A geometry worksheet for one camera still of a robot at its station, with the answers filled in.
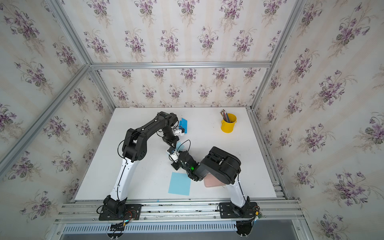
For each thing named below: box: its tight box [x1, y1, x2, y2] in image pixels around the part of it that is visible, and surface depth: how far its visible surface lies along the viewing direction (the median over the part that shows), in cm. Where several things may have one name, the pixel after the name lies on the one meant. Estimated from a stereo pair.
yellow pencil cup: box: [220, 113, 237, 134], surface depth 103 cm
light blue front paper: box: [168, 172, 191, 196], surface depth 84 cm
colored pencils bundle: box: [219, 109, 231, 123], surface depth 98 cm
